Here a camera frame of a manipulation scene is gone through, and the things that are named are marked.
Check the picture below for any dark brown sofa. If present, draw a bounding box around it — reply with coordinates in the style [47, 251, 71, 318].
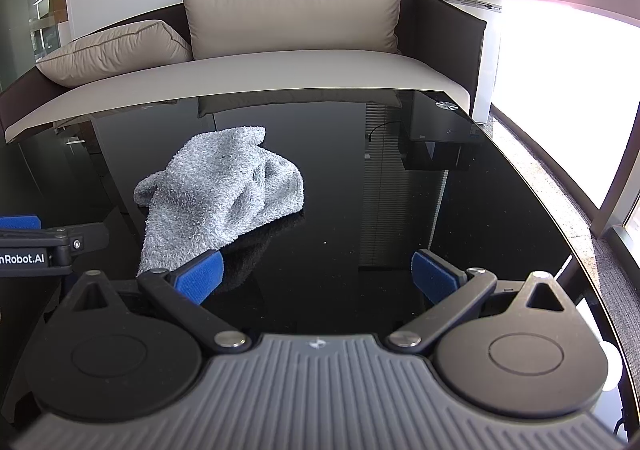
[1, 0, 486, 143]

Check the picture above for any large beige back cushion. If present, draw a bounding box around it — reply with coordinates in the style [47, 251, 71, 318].
[182, 0, 401, 59]

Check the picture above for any round silver table disc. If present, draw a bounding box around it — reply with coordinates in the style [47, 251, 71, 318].
[435, 100, 459, 111]

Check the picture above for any grey terry towel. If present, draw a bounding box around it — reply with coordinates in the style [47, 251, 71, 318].
[134, 126, 304, 273]

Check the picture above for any small beige side cushion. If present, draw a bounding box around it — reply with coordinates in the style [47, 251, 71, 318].
[37, 19, 192, 88]

